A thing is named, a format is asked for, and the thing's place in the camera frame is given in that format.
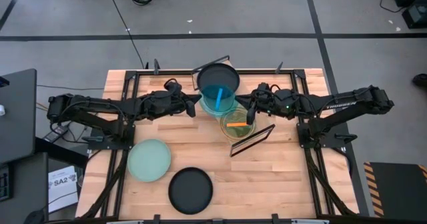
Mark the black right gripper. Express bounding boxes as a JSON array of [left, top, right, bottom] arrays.
[[235, 90, 290, 125]]

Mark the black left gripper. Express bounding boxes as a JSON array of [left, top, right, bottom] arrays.
[[148, 91, 203, 118]]

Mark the blue cup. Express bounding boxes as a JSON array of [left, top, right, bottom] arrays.
[[199, 83, 239, 119]]

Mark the translucent green round plate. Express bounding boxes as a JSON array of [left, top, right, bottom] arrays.
[[219, 106, 258, 143]]

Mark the black round plate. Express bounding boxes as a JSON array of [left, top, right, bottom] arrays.
[[167, 166, 214, 215], [196, 63, 241, 95]]

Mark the pale green round plate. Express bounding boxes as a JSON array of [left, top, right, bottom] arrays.
[[127, 138, 172, 183]]

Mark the black power adapter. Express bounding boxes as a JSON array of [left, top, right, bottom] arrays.
[[42, 124, 69, 143]]

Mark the white paper sheet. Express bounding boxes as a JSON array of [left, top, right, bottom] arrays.
[[47, 165, 79, 214]]

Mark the black yellow hazard mat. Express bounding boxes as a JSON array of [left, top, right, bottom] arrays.
[[363, 161, 427, 218]]

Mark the person's foot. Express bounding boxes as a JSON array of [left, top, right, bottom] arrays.
[[412, 73, 427, 88]]

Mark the black equipment case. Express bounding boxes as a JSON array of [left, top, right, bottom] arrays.
[[392, 0, 427, 30]]

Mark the black computer mouse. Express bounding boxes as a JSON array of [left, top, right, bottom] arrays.
[[23, 209, 46, 224]]

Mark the dark keypad device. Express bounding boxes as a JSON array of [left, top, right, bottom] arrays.
[[0, 163, 15, 202]]

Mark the wooden shelf with black frame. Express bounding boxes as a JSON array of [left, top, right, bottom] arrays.
[[191, 55, 276, 158]]

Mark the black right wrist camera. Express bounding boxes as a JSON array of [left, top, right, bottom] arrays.
[[256, 82, 272, 95]]

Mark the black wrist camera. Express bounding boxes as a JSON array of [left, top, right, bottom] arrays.
[[256, 82, 272, 95], [162, 78, 183, 95]]

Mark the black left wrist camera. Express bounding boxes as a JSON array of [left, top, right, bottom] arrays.
[[162, 78, 183, 95]]

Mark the black aluminium table frame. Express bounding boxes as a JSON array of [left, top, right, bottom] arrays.
[[75, 59, 368, 224]]

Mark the black floor cable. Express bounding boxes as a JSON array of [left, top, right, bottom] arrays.
[[105, 0, 147, 70]]

